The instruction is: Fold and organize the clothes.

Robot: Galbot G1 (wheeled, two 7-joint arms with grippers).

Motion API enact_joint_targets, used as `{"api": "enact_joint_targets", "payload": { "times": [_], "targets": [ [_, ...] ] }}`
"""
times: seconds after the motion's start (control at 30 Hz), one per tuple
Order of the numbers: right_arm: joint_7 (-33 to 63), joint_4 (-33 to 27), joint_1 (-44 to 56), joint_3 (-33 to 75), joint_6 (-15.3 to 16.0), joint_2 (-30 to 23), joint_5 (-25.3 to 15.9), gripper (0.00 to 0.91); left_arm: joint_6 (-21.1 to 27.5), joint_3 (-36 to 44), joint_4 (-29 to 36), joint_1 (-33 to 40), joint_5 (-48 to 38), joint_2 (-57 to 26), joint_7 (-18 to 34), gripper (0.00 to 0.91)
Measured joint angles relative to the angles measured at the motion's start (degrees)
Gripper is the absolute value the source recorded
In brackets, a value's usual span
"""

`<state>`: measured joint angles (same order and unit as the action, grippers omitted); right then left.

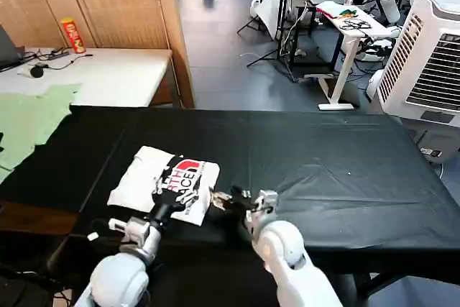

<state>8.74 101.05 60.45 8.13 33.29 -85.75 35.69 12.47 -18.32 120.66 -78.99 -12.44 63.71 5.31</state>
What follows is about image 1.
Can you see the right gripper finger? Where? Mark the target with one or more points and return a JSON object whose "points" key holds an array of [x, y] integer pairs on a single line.
{"points": [[220, 200], [240, 192]]}

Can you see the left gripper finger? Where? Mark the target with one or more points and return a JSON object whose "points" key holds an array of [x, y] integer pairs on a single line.
{"points": [[160, 185], [189, 197]]}

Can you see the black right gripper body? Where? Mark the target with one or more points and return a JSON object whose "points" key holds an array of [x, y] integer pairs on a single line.
{"points": [[241, 203]]}

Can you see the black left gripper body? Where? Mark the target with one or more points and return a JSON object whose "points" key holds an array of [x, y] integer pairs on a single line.
{"points": [[166, 206]]}

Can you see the white printed t-shirt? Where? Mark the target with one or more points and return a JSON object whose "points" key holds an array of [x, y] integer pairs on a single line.
{"points": [[140, 177]]}

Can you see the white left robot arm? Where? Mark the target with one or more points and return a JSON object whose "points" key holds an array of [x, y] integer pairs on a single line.
{"points": [[125, 271]]}

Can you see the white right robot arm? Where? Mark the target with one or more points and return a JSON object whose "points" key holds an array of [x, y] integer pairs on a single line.
{"points": [[287, 256]]}

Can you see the black tablecloth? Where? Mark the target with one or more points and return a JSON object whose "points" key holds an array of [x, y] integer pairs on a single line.
{"points": [[341, 177]]}

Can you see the white side table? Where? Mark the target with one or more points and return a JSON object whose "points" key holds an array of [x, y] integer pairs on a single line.
{"points": [[118, 77]]}

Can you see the black tripod stand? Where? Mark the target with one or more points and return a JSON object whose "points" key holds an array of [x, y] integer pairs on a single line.
{"points": [[271, 56]]}

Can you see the pale green cloth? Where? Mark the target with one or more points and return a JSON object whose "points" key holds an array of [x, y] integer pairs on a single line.
{"points": [[25, 123]]}

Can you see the black round device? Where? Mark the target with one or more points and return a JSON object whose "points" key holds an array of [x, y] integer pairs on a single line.
{"points": [[36, 72]]}

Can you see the red chip can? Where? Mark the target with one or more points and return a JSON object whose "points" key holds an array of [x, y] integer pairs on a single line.
{"points": [[73, 35]]}

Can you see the white plastic bag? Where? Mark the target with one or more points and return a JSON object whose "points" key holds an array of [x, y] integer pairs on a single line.
{"points": [[267, 12]]}

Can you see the white standing desk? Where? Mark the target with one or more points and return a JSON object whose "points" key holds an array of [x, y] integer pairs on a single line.
{"points": [[354, 30]]}

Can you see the dark grey laptop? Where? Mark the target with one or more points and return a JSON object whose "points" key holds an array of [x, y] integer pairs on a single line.
{"points": [[8, 50]]}

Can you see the colourful clothes pile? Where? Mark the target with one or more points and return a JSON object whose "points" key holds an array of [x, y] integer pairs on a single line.
{"points": [[336, 10]]}

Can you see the white air cooler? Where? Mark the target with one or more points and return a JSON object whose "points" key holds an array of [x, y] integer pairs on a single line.
{"points": [[420, 66]]}

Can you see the wooden partition wall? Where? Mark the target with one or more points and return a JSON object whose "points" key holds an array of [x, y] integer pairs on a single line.
{"points": [[118, 1]]}

